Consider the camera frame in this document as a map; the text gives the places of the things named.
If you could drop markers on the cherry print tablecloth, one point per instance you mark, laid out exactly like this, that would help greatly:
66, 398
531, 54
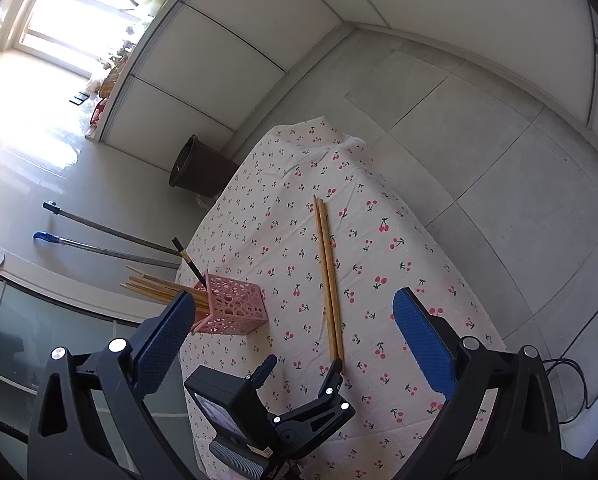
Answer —
289, 185

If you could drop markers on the pink perforated utensil basket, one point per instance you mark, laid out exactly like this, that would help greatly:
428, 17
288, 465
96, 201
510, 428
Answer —
234, 305

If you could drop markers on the red object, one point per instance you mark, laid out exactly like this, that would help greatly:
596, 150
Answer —
99, 110

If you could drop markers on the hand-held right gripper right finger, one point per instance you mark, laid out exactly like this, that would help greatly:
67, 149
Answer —
424, 345

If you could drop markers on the black chopstick gold band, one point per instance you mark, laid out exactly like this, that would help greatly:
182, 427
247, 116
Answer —
188, 260

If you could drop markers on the metal pole blue end cap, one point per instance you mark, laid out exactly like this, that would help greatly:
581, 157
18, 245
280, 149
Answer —
46, 237

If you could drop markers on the dark trash bin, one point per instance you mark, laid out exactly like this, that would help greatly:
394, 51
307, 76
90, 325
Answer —
204, 165

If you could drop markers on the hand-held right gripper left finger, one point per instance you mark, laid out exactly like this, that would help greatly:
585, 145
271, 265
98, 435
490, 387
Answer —
161, 345

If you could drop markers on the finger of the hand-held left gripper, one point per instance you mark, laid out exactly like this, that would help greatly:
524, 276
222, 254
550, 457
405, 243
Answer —
265, 367
333, 377

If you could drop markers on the metal pole black end cap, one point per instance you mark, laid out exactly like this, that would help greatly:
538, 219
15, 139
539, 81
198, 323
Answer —
51, 207

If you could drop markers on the bamboo chopstick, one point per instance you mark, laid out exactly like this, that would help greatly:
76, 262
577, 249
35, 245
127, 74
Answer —
139, 272
325, 280
144, 293
154, 285
332, 280
174, 282

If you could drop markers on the bright window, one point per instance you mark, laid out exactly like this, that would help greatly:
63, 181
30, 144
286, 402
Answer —
64, 25

